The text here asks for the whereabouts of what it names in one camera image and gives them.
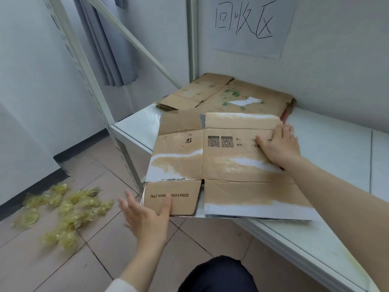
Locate person's right forearm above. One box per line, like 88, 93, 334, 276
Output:
284, 155, 389, 280

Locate pile of crumpled yellowish tape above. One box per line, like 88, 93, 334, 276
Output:
12, 182, 115, 253

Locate person's black trousers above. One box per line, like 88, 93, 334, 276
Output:
177, 255, 259, 292

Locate person's left hand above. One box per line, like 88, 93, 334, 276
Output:
118, 190, 173, 256

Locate white metal shelf rack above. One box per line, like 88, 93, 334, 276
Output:
42, 0, 389, 292

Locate red printed cardboard box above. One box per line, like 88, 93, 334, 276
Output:
279, 100, 297, 124

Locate person's right hand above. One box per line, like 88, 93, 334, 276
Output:
255, 123, 302, 171

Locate glossy taped cardboard box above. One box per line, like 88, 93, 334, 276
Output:
141, 109, 320, 222

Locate white handwritten paper sign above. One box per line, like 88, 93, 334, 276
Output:
209, 0, 297, 59

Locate green printed cardboard box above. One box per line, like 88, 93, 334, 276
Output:
155, 73, 297, 122

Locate grey curtain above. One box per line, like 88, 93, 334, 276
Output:
73, 0, 139, 87

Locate white wrist sleeve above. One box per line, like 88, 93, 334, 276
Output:
105, 278, 137, 292

